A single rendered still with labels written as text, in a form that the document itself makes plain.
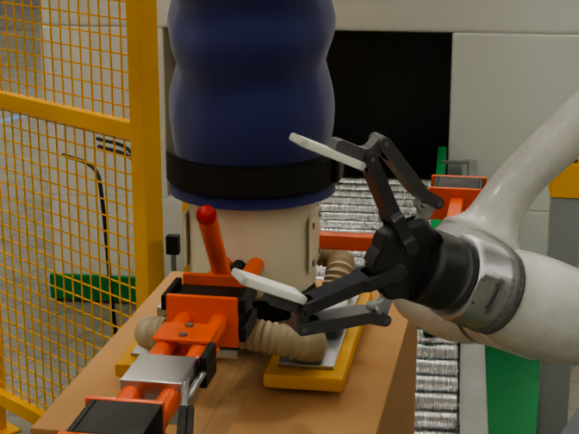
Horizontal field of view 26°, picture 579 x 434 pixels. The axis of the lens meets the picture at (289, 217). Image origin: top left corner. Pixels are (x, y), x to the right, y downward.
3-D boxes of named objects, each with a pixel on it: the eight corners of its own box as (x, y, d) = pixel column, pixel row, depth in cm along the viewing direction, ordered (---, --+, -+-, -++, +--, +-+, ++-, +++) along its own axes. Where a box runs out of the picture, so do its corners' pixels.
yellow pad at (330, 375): (305, 297, 187) (305, 265, 186) (372, 301, 185) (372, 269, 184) (262, 388, 155) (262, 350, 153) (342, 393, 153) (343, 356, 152)
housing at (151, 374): (138, 393, 129) (136, 351, 127) (202, 397, 128) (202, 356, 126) (117, 421, 122) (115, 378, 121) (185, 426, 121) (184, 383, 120)
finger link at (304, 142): (364, 171, 115) (367, 164, 115) (301, 146, 112) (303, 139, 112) (350, 164, 118) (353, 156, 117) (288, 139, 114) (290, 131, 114)
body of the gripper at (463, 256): (487, 246, 120) (410, 217, 116) (451, 326, 121) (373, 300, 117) (448, 225, 126) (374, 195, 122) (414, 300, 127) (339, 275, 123)
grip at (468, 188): (430, 205, 198) (432, 174, 196) (485, 207, 196) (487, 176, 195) (426, 219, 190) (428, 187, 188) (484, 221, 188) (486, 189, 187)
